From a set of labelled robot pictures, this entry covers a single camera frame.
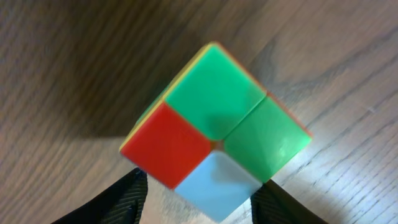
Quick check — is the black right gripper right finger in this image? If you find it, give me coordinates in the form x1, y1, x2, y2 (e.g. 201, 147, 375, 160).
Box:
250, 180, 327, 224

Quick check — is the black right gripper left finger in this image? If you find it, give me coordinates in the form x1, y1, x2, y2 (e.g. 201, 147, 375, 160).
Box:
54, 168, 148, 224

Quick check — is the colourful puzzle cube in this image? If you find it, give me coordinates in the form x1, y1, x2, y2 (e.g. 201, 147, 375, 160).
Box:
120, 42, 312, 222

